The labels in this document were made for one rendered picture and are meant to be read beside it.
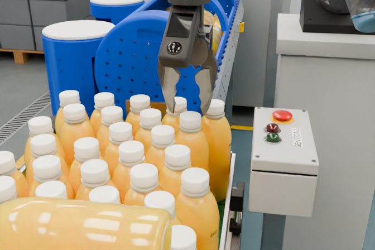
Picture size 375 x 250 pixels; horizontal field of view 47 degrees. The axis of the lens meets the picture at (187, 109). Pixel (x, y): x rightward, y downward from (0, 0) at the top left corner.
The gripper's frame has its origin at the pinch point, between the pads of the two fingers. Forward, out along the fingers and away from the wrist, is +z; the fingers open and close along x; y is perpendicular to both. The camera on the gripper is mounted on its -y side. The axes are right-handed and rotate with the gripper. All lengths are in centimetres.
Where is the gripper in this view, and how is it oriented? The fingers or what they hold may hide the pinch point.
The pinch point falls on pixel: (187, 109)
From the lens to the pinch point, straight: 77.9
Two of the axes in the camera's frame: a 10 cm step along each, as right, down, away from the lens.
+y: 1.6, -4.1, 9.0
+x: -9.9, -0.6, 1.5
